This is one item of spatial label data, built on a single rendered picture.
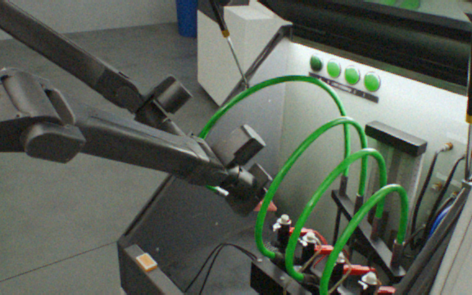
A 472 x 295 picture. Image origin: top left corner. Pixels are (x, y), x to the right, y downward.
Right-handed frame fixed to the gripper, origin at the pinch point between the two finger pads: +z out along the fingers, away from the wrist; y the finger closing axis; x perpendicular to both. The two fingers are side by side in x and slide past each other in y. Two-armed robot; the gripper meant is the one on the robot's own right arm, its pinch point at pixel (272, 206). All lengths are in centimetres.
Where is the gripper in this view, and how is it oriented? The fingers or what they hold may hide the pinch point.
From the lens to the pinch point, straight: 105.5
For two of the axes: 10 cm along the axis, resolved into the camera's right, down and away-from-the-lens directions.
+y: 6.6, -7.5, -0.7
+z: 6.4, 5.0, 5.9
